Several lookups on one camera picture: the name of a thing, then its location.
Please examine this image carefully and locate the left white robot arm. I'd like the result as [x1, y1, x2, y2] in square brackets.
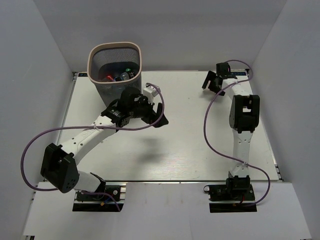
[40, 83, 169, 200]

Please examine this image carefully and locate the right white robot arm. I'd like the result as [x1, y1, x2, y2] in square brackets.
[202, 61, 260, 200]

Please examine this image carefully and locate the clear bottle black label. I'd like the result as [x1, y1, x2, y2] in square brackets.
[120, 72, 136, 81]

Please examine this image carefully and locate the grey mesh waste bin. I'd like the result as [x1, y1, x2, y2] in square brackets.
[87, 41, 142, 106]

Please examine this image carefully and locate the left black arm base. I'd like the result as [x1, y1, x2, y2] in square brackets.
[72, 182, 126, 213]

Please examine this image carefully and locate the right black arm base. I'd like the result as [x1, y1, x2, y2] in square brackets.
[203, 184, 257, 214]

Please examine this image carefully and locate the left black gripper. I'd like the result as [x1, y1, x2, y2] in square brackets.
[128, 94, 169, 128]

